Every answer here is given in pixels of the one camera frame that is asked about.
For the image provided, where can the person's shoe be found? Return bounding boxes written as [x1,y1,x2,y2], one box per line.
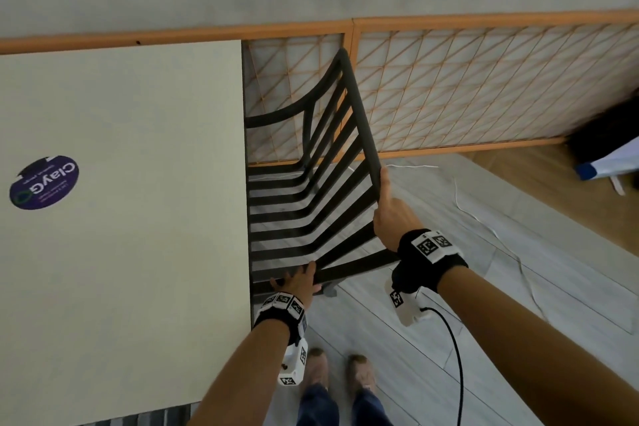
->
[347,354,378,397]
[299,348,330,391]

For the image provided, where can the thin black cable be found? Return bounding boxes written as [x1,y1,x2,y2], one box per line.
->
[421,306,466,426]

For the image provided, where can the black floor bag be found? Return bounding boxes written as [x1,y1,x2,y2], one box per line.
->
[566,96,639,167]

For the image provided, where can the person's left hand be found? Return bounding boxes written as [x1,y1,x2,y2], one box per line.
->
[269,260,323,311]

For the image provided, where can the person's right hand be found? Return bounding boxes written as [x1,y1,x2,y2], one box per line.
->
[373,166,425,253]

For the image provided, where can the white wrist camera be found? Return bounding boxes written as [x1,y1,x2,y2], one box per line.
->
[277,335,310,387]
[384,278,425,327]

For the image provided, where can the white and blue bag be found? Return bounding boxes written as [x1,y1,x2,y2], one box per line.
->
[574,136,639,197]

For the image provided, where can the person's right shoe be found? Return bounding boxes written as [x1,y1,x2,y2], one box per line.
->
[347,354,378,397]

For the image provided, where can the round purple sticker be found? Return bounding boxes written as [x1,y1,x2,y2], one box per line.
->
[9,154,81,211]

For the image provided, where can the person's blue trousers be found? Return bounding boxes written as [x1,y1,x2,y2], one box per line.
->
[297,383,395,426]

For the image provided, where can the wooden lattice fence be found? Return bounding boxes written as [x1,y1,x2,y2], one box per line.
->
[0,9,639,167]

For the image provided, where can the person's left forearm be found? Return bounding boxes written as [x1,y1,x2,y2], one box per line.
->
[187,318,292,426]

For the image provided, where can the white square table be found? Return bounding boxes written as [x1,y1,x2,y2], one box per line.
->
[0,39,253,426]

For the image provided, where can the black slatted metal chair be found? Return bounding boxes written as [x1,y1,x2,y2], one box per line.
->
[243,47,403,300]
[92,403,200,426]

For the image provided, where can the person's left shoe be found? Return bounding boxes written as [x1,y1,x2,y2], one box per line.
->
[299,348,330,391]

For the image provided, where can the person's right forearm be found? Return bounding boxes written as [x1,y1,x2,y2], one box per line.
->
[438,266,639,426]

